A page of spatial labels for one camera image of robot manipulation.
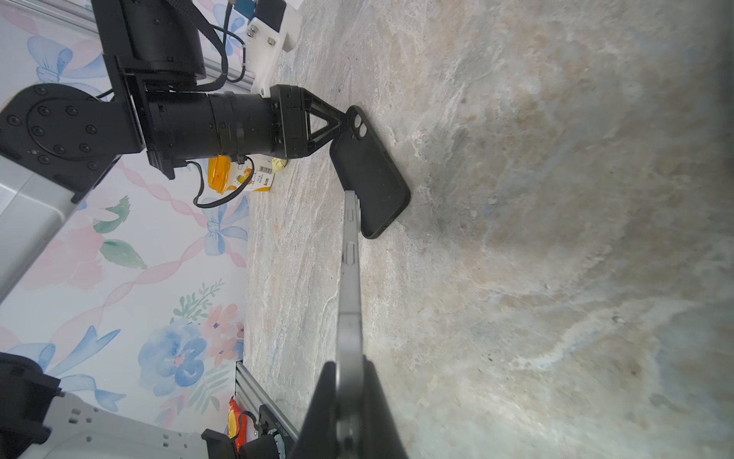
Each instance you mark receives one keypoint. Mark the aluminium rail frame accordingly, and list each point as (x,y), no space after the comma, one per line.
(261,401)

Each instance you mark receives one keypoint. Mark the black phone case with camera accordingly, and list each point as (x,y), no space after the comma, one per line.
(365,167)

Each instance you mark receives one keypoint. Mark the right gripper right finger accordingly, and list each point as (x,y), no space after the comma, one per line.
(379,435)

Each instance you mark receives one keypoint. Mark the black phone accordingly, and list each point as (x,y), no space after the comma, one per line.
(349,352)

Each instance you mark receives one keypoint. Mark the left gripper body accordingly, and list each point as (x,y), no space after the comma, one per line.
(194,126)

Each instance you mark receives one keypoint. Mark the orange lid yogurt cup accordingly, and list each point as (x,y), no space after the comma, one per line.
(225,176)

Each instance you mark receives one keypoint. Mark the red chip bag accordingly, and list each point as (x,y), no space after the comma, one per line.
(237,421)

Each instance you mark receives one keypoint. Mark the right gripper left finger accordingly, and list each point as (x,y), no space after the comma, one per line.
(317,438)

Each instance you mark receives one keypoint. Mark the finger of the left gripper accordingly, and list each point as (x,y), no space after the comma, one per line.
(324,122)

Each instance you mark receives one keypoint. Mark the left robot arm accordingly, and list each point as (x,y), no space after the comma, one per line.
(59,142)

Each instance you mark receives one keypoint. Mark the small yellow snack packet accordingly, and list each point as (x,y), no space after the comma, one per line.
(278,164)

